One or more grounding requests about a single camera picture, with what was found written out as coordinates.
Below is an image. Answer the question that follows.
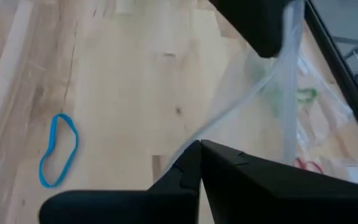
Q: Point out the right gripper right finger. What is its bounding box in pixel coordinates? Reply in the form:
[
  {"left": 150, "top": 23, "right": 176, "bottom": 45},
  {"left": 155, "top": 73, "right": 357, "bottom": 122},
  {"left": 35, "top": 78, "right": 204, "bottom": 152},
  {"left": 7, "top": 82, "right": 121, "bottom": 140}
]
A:
[{"left": 200, "top": 139, "right": 358, "bottom": 224}]

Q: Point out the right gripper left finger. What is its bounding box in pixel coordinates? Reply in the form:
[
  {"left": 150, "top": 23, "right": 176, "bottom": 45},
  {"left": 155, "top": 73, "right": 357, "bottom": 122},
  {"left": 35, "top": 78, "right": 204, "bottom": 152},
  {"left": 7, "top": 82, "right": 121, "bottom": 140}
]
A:
[{"left": 38, "top": 139, "right": 203, "bottom": 224}]

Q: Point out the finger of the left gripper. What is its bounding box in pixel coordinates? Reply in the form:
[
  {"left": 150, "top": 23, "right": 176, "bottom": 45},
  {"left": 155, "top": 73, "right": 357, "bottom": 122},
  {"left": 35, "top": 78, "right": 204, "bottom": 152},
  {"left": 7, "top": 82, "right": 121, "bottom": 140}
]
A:
[{"left": 208, "top": 0, "right": 295, "bottom": 59}]

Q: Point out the red rubber band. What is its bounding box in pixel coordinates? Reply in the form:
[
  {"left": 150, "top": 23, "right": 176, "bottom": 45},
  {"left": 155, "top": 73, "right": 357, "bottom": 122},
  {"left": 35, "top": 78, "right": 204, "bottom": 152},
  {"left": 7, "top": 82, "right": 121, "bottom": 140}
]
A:
[{"left": 295, "top": 157, "right": 325, "bottom": 175}]

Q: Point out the clear plastic zip bag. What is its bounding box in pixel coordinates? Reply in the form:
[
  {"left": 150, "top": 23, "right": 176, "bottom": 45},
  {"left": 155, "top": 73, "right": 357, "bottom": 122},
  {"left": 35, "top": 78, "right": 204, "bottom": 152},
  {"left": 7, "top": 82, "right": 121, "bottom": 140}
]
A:
[
  {"left": 237, "top": 52, "right": 356, "bottom": 150},
  {"left": 163, "top": 0, "right": 307, "bottom": 170},
  {"left": 290, "top": 102, "right": 358, "bottom": 187}
]

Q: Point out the blue rubber band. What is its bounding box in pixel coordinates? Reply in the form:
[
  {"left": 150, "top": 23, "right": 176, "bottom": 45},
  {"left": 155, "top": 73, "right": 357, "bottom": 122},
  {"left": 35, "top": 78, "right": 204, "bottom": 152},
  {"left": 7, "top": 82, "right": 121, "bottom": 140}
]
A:
[{"left": 38, "top": 113, "right": 80, "bottom": 189}]

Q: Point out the green rubber band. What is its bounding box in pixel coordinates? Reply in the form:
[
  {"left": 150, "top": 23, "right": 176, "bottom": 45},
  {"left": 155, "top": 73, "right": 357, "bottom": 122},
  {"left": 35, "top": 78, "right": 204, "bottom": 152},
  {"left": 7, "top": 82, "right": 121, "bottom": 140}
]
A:
[{"left": 296, "top": 87, "right": 318, "bottom": 104}]

